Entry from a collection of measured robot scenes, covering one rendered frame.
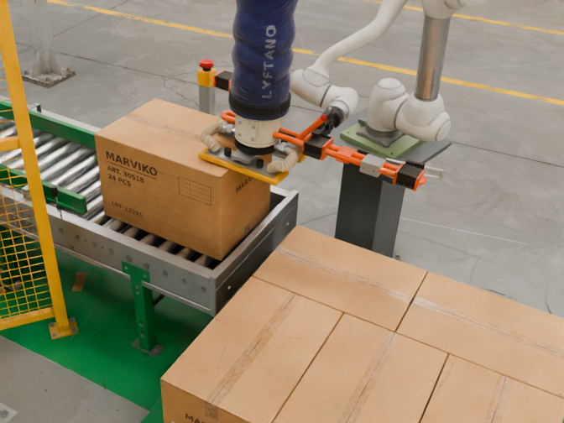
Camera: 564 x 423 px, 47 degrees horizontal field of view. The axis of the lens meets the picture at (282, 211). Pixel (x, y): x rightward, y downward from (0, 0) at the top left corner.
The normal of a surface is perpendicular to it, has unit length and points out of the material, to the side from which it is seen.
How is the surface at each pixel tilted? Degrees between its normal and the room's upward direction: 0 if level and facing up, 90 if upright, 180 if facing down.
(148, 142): 0
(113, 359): 0
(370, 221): 90
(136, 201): 90
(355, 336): 0
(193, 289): 90
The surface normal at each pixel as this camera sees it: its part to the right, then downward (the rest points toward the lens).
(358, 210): -0.67, 0.40
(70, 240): -0.47, 0.49
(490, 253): 0.05, -0.82
